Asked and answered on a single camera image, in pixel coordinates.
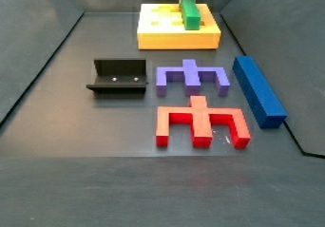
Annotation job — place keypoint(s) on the purple fork-shaped block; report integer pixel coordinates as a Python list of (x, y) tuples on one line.
[(193, 75)]

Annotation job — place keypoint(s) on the black angle bracket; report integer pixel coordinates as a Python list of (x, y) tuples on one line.
[(119, 76)]

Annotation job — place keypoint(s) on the blue rectangular block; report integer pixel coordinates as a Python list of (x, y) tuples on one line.
[(265, 105)]

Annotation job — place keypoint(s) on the yellow slotted board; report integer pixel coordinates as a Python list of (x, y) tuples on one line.
[(161, 28)]

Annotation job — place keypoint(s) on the red fork-shaped block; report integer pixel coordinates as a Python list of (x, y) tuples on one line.
[(202, 117)]

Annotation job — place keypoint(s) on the green rectangular block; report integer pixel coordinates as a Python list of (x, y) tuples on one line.
[(190, 14)]

